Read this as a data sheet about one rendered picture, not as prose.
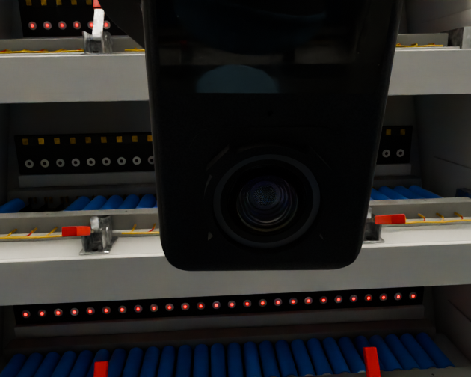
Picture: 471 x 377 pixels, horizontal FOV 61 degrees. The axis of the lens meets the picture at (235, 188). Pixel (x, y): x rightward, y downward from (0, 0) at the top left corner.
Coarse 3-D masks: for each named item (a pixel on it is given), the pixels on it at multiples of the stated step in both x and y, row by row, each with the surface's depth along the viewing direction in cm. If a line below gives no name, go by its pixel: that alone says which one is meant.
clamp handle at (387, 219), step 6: (378, 216) 35; (384, 216) 34; (390, 216) 33; (396, 216) 33; (402, 216) 33; (366, 222) 39; (378, 222) 35; (384, 222) 34; (390, 222) 33; (396, 222) 33; (402, 222) 33
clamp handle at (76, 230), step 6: (90, 222) 38; (96, 222) 38; (66, 228) 31; (72, 228) 31; (78, 228) 32; (84, 228) 33; (96, 228) 38; (66, 234) 31; (72, 234) 31; (78, 234) 32; (84, 234) 33
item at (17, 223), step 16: (144, 208) 43; (384, 208) 43; (400, 208) 43; (416, 208) 43; (432, 208) 44; (448, 208) 44; (464, 208) 44; (0, 224) 41; (16, 224) 41; (32, 224) 41; (48, 224) 42; (64, 224) 42; (80, 224) 42; (112, 224) 42; (128, 224) 42; (144, 224) 42
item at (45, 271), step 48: (432, 192) 56; (48, 240) 41; (144, 240) 41; (384, 240) 40; (432, 240) 39; (0, 288) 37; (48, 288) 37; (96, 288) 38; (144, 288) 38; (192, 288) 38; (240, 288) 38; (288, 288) 39; (336, 288) 39
